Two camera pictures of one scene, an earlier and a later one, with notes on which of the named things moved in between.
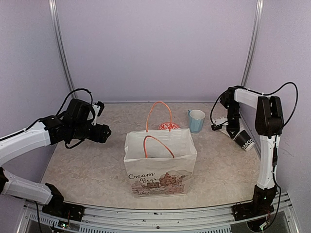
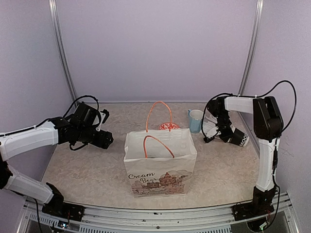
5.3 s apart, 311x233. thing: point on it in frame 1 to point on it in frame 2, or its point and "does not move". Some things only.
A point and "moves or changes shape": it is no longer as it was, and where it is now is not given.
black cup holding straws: [243, 140] moves or changes shape
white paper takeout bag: [161, 164] does not move
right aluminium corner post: [255, 28] does not move
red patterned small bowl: [165, 125] does not move
